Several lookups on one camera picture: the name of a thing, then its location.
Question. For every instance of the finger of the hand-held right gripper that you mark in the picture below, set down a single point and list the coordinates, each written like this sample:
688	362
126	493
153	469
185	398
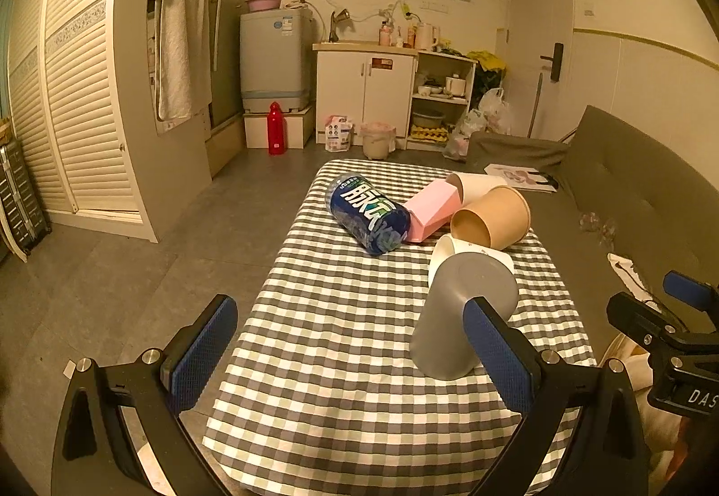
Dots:
637	313
694	289

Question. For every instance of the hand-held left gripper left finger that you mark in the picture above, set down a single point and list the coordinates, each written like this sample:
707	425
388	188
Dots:
205	350

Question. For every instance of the broom stick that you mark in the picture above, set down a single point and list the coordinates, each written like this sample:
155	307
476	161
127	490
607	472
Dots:
535	103

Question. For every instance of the grey plastic cup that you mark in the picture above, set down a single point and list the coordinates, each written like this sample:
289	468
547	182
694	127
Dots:
463	313

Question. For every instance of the clear plastic bag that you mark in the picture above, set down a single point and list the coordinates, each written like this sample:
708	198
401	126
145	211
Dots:
463	134

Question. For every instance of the pink bottle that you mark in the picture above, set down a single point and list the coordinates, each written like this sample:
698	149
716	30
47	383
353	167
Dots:
385	34

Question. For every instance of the white printed package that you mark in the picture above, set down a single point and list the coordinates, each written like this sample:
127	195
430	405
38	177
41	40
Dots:
339	134

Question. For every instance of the white magazine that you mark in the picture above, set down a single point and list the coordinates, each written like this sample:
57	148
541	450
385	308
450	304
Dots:
519	176

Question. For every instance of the metal faucet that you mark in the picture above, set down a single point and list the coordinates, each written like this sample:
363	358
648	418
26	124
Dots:
337	24

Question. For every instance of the white washing machine stand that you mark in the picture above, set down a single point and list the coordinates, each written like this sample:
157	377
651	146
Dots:
295	128

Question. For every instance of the white paper cup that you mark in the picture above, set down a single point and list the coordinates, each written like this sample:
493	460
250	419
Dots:
455	251
477	184

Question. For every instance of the red bottle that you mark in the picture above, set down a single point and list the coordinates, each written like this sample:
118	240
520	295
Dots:
276	128

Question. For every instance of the white sink cabinet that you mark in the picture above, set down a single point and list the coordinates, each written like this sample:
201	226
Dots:
365	91

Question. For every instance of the grey bowl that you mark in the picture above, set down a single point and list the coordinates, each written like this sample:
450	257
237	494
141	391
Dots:
428	118

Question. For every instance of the pink basin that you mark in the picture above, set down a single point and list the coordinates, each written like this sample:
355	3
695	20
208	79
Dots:
264	3

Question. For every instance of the white open shelf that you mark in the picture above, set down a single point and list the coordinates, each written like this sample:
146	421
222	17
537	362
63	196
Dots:
469	75

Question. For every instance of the white louvered wardrobe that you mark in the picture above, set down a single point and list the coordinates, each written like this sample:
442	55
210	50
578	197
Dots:
84	108

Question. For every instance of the white electric kettle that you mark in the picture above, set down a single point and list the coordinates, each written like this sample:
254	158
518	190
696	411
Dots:
425	36

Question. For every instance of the yellow egg tray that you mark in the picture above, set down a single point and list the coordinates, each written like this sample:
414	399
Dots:
430	135

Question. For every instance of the pale clothing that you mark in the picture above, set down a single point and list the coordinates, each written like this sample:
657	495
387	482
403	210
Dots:
668	451

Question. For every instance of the pink paper box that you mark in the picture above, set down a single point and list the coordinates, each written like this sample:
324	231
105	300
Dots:
430	209

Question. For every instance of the blue label drink bottle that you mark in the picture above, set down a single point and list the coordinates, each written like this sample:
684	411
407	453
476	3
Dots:
365	209

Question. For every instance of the clear plastic wrapper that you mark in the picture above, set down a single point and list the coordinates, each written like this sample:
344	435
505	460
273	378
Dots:
598	226

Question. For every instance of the small trash bin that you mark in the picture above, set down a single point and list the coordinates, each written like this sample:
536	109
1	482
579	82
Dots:
376	139

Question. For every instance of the white plastic bag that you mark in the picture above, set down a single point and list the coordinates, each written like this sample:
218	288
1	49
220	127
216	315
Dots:
495	111

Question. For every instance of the white cloth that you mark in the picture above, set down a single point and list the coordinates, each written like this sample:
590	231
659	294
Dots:
623	266

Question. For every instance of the brown paper cup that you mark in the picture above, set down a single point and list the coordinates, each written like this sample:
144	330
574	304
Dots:
500	218

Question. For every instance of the ribbed suitcase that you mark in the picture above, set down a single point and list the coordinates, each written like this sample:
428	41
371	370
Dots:
22	198

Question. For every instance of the yellow bag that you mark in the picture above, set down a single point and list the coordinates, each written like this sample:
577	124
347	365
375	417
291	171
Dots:
487	63

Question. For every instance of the grey white checkered tablecloth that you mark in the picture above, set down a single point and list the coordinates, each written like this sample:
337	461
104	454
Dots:
337	316

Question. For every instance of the washing machine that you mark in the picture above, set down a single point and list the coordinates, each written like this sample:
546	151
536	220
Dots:
275	58

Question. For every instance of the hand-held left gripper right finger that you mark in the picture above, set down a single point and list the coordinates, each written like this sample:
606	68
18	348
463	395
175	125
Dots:
494	344

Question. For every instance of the grey sofa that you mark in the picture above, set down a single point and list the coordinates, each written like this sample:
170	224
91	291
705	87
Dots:
618	176

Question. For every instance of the white towel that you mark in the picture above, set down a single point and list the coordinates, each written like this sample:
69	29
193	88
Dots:
182	35

